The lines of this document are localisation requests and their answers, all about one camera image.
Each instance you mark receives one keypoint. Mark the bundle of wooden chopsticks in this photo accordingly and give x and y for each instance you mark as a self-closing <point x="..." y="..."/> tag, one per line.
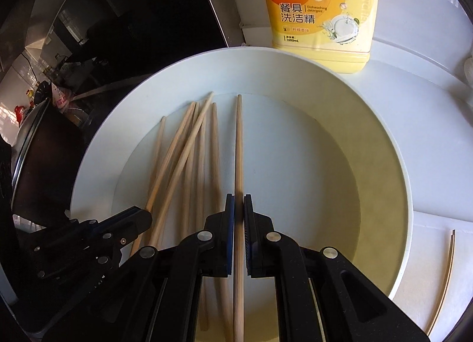
<point x="215" y="149"/>

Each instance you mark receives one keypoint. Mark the white round basin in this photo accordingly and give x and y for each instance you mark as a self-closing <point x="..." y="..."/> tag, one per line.
<point x="314" y="179"/>

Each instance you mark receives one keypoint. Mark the white cutting board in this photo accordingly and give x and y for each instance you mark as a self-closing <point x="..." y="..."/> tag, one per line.
<point x="425" y="253"/>

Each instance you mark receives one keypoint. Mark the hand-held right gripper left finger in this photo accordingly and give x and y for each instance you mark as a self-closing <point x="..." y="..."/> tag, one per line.
<point x="231" y="223"/>

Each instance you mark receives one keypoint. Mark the yellow dish detergent bottle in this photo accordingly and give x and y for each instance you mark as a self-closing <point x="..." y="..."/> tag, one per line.
<point x="325" y="42"/>

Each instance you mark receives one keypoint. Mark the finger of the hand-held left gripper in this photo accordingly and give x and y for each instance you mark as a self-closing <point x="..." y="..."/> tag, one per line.
<point x="107" y="218"/>
<point x="125" y="231"/>

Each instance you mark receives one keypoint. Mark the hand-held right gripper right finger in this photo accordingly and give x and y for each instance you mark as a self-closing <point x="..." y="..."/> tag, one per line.
<point x="248" y="223"/>

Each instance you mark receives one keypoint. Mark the single wooden chopstick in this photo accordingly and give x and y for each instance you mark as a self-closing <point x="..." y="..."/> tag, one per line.
<point x="448" y="271"/>
<point x="239" y="149"/>

